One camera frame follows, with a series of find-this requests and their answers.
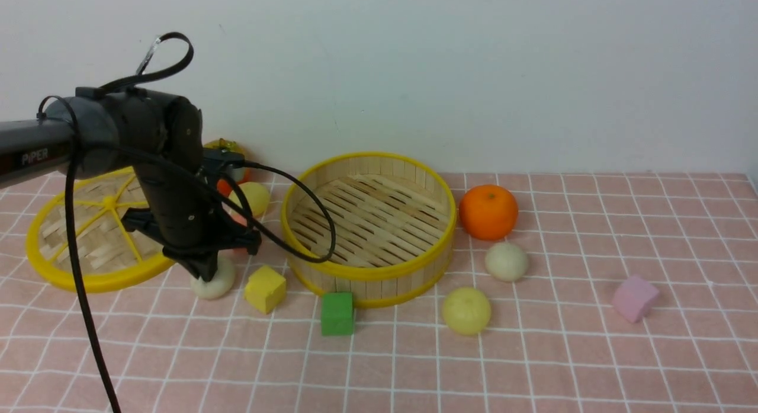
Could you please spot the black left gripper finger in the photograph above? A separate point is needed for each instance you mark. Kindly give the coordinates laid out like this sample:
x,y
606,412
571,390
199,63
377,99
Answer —
x,y
202,266

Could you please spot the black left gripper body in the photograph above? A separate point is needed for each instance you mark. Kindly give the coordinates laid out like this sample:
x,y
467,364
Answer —
x,y
185,217

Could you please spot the white bun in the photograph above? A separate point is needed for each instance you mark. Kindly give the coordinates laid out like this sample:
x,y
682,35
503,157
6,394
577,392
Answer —
x,y
220,284
506,262

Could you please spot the red orange persimmon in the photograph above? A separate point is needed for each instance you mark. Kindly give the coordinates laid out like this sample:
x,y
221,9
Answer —
x,y
234,147

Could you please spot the yellow bun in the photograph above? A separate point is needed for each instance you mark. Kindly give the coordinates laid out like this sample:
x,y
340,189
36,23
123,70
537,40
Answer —
x,y
466,311
256,198

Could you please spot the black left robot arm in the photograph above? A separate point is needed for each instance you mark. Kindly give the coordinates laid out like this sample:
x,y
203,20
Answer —
x,y
156,134

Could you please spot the bamboo steamer lid yellow rim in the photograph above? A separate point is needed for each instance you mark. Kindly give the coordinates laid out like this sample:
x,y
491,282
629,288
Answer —
x,y
110,258

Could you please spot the bamboo steamer tray yellow rim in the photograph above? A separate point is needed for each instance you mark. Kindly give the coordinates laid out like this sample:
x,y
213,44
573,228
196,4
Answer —
x,y
394,221

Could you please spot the salmon pink cube block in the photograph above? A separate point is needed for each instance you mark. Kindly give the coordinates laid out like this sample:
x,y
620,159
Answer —
x,y
240,219

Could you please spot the yellow cube block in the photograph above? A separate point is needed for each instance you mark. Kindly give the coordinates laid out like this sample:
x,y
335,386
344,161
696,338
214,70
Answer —
x,y
265,289

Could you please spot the green cube block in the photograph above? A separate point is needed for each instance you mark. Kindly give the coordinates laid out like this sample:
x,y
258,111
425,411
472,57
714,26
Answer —
x,y
337,314

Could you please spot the orange tangerine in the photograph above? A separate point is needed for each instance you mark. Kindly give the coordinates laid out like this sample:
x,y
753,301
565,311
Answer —
x,y
488,212

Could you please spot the pink checkered tablecloth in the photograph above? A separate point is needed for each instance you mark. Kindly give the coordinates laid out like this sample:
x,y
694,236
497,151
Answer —
x,y
554,342

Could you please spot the pink purple block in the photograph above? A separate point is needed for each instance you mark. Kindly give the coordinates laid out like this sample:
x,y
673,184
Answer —
x,y
634,298

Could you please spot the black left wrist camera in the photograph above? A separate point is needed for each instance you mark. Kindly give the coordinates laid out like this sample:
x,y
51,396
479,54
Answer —
x,y
219,162

